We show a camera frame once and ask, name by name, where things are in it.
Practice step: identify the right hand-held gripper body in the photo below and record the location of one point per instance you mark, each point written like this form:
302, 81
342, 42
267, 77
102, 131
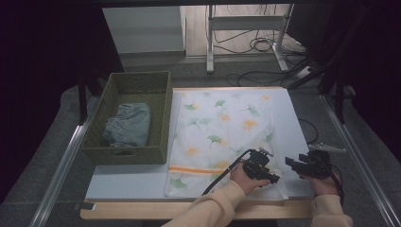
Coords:
317, 167

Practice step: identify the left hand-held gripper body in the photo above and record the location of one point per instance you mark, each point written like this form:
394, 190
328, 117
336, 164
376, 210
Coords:
257, 165

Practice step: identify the white leaf-print laundry bag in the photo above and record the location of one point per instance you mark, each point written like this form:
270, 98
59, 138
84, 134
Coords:
217, 126

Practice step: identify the green woven basket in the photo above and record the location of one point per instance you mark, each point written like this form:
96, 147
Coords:
126, 156

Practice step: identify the light blue jeans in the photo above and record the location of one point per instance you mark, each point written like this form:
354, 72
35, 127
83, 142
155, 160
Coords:
129, 126

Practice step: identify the person's right hand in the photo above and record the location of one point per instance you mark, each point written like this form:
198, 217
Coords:
324, 187

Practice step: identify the person's left hand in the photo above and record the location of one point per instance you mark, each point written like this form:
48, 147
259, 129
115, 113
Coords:
242, 183

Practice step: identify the white table cover sheet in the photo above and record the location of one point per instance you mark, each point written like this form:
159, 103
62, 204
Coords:
296, 119

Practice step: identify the black stand leg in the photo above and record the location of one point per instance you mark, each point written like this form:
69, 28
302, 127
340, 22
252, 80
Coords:
82, 101
339, 104

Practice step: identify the white power strip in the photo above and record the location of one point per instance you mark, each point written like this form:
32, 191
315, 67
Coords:
304, 72

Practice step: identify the dark curtain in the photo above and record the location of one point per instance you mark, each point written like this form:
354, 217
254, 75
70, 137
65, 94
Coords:
38, 78
372, 63

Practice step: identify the white metal stand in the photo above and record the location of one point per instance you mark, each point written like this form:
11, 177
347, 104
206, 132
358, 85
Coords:
209, 47

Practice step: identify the white cabinet panel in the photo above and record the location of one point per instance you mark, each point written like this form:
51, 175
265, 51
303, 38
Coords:
142, 28

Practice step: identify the aluminium rail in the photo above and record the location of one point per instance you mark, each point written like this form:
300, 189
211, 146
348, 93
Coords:
362, 164
60, 176

